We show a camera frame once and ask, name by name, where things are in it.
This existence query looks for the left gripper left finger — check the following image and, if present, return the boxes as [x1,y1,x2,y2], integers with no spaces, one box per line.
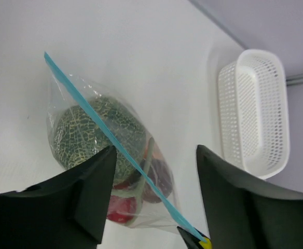
[0,146,117,248]

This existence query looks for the white perforated plastic basket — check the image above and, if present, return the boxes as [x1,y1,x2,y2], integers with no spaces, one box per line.
[217,49,290,180]

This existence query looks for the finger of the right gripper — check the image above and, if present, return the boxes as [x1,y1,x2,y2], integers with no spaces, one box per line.
[177,226,212,249]

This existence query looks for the green fake melon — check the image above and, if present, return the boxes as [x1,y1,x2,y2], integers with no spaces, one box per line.
[53,96,147,186]

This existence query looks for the orange fake carrot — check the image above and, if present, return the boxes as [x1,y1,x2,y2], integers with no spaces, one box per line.
[142,137,167,168]

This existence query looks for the dark purple fake plum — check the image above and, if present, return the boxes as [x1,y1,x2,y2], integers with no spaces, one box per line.
[142,158,173,204]

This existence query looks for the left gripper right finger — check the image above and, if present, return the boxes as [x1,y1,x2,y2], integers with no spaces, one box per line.
[196,145,303,248]

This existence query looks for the clear zip top bag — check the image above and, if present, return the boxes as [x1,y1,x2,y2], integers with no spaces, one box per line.
[44,53,211,248]

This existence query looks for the red fake apple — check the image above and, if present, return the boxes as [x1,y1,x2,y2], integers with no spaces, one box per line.
[106,182,143,227]

